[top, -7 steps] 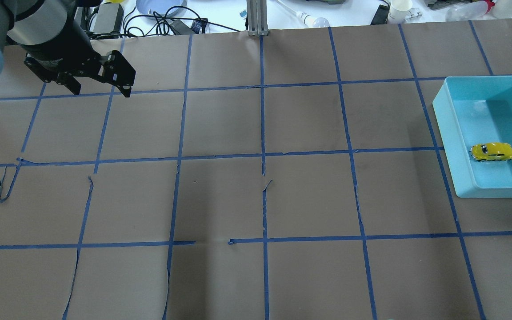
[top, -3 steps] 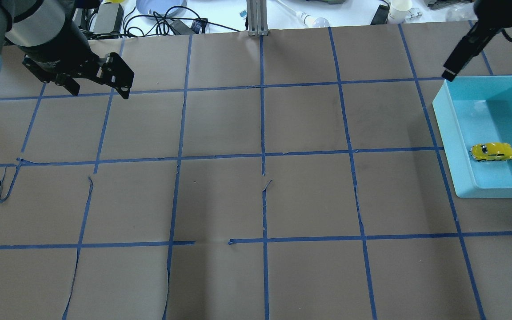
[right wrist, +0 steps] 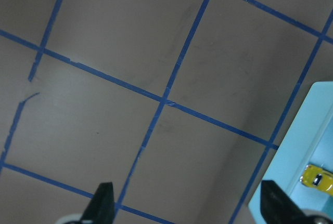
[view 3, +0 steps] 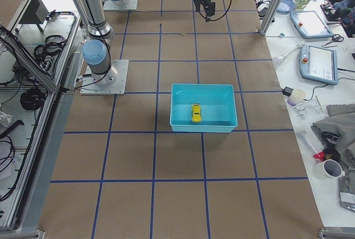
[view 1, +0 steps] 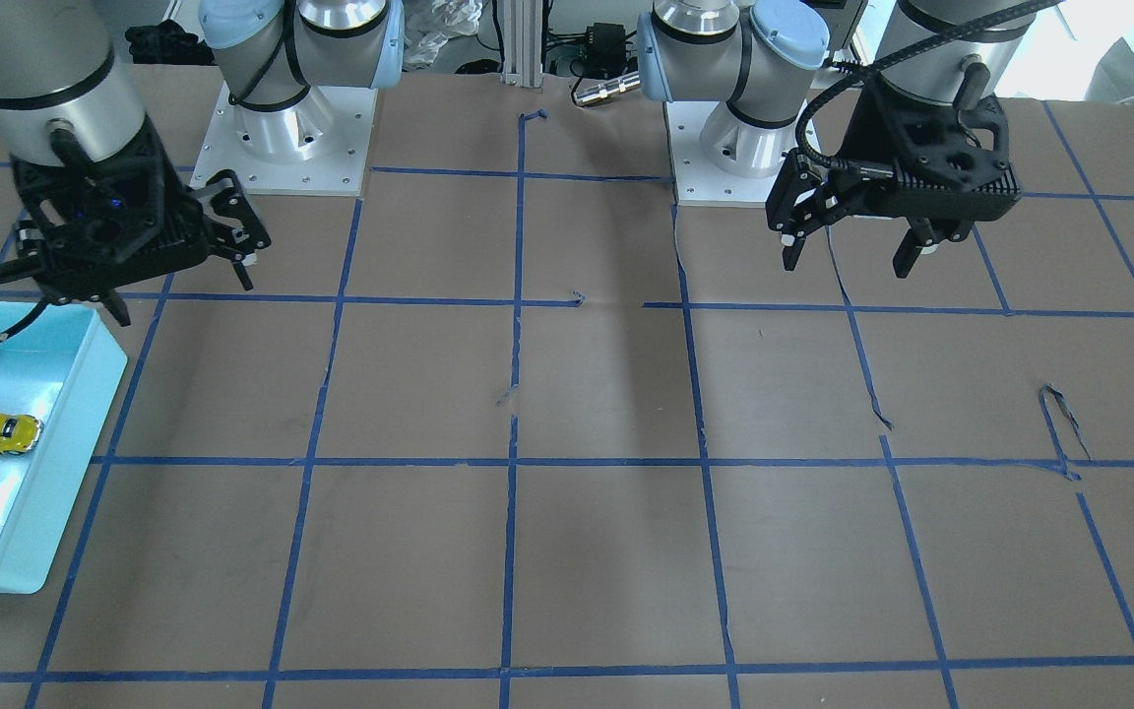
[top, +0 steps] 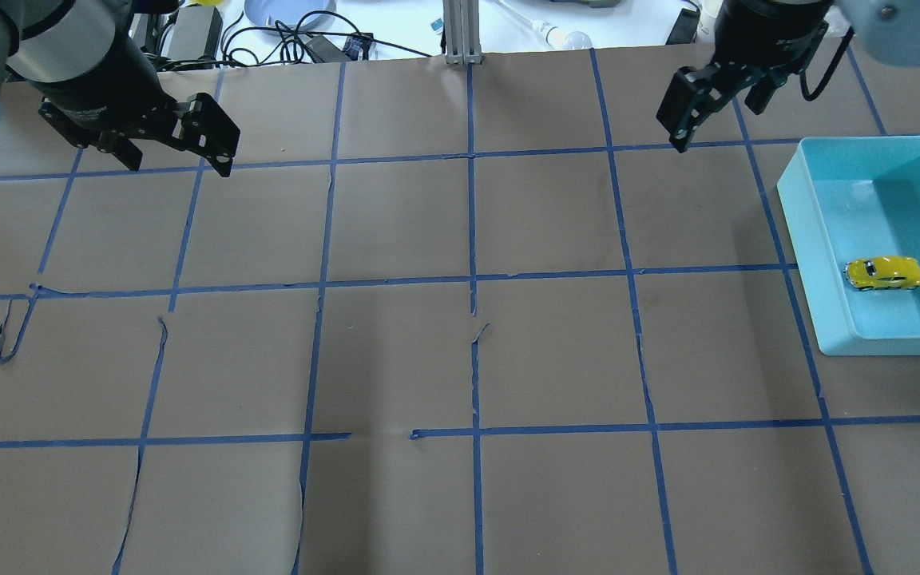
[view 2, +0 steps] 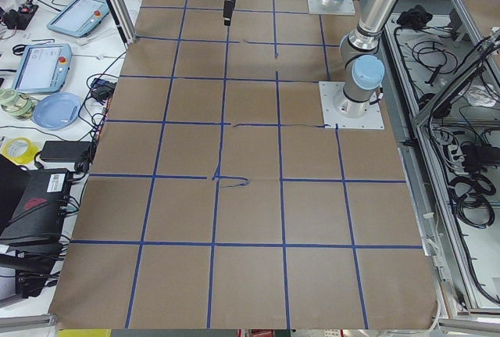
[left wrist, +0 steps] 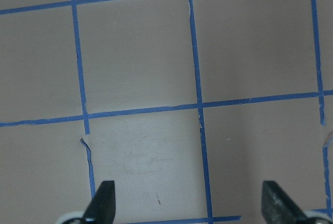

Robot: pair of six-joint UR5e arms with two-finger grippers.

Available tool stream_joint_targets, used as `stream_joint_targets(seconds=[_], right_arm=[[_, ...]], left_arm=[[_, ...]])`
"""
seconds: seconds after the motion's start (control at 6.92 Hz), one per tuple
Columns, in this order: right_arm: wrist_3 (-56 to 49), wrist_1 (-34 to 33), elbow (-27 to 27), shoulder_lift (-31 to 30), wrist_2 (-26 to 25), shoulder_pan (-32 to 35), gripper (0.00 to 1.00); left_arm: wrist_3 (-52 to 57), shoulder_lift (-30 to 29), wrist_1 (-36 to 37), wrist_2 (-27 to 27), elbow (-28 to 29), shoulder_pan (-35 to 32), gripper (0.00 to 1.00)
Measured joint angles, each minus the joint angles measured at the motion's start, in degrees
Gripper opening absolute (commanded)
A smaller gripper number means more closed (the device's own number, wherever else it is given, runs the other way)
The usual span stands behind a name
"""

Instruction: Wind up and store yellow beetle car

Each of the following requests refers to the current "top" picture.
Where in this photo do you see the light blue plastic bin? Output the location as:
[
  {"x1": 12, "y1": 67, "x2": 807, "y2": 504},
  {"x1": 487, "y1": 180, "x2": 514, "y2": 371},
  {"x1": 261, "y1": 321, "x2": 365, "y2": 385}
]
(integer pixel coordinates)
[{"x1": 777, "y1": 135, "x2": 920, "y2": 356}]

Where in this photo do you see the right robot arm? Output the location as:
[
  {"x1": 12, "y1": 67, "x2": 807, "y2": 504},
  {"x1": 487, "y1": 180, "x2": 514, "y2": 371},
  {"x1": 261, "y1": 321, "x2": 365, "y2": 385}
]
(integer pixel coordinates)
[{"x1": 655, "y1": 1, "x2": 920, "y2": 153}]

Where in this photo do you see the black cable bundle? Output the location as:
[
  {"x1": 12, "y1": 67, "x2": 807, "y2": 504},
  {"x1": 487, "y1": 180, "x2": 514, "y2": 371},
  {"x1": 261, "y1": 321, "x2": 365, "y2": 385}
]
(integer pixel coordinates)
[{"x1": 220, "y1": 10, "x2": 377, "y2": 66}]

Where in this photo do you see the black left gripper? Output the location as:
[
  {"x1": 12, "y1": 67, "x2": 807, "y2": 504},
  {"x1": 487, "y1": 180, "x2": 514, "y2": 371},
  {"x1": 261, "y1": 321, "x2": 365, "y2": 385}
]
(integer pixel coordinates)
[{"x1": 25, "y1": 32, "x2": 240, "y2": 178}]

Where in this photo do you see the blue round plate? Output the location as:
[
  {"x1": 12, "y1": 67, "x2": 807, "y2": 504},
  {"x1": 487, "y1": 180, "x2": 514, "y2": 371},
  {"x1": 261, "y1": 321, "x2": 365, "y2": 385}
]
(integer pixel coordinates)
[{"x1": 242, "y1": 0, "x2": 336, "y2": 34}]

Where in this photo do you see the white light bulb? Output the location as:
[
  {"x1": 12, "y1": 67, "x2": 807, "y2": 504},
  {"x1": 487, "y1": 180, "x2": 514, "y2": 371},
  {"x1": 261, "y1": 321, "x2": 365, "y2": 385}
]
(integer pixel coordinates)
[{"x1": 532, "y1": 21, "x2": 593, "y2": 50}]

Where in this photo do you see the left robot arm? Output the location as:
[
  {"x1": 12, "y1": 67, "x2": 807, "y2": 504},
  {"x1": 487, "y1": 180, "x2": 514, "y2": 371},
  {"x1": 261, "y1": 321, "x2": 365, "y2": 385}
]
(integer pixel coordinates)
[{"x1": 0, "y1": 1, "x2": 240, "y2": 177}]

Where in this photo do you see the yellow toy beetle car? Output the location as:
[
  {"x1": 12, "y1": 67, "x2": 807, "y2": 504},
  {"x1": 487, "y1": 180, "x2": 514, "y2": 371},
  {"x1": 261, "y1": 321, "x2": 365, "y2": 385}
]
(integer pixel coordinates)
[{"x1": 843, "y1": 255, "x2": 920, "y2": 291}]

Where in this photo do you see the black power adapter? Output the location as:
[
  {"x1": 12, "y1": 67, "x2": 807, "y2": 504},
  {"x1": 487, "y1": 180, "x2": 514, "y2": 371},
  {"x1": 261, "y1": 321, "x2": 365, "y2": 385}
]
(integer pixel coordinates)
[{"x1": 161, "y1": 3, "x2": 223, "y2": 70}]

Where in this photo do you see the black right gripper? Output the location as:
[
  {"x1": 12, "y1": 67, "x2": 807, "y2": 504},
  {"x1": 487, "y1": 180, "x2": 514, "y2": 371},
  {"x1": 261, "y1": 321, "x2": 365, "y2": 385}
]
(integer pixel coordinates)
[{"x1": 655, "y1": 1, "x2": 832, "y2": 153}]

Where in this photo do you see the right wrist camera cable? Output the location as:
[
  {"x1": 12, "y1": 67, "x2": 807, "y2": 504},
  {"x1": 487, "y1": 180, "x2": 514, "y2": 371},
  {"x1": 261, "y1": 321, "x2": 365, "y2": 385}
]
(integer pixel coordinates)
[{"x1": 799, "y1": 28, "x2": 856, "y2": 102}]

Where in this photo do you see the aluminium frame post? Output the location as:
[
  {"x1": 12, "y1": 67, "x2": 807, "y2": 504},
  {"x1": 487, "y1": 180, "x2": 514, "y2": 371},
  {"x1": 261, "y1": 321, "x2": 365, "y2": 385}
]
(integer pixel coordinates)
[{"x1": 442, "y1": 0, "x2": 483, "y2": 65}]

